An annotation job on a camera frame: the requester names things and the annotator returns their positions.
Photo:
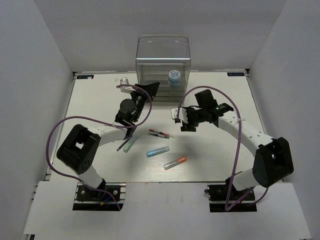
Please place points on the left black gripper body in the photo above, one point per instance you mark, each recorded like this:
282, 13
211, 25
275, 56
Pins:
140, 98

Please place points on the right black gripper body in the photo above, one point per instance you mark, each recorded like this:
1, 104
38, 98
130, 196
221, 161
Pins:
194, 117

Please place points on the blue cleaning gel jar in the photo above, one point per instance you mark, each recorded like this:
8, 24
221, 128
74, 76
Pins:
174, 77

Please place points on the clear plastic drawer organizer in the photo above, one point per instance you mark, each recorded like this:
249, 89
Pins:
156, 56

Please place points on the orange highlighter marker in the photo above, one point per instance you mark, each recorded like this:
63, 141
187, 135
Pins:
174, 163

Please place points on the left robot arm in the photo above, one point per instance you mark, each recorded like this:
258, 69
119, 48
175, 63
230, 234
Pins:
79, 148

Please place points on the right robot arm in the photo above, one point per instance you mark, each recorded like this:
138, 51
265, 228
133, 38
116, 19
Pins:
272, 156

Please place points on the red refill pen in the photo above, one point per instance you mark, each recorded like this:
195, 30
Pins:
161, 133

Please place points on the green refill pen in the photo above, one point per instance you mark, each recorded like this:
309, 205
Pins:
158, 135

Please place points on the dark blue pen refill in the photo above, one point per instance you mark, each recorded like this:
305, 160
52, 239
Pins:
123, 144

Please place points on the green highlighter marker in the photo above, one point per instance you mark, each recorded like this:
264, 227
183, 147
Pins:
130, 143

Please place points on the blue highlighter marker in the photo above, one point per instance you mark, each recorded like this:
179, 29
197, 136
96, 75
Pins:
155, 152

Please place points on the right blue table label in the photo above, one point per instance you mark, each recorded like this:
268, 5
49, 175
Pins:
235, 74

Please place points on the blue table label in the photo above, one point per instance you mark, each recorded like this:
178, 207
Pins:
84, 77
235, 74

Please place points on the left blue table label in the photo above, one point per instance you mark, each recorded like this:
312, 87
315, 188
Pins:
84, 77

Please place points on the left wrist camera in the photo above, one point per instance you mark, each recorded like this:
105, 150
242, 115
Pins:
124, 86

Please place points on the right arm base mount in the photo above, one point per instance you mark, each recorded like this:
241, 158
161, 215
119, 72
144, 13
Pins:
217, 196

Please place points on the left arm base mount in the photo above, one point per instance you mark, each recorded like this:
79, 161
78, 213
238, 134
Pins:
88, 200

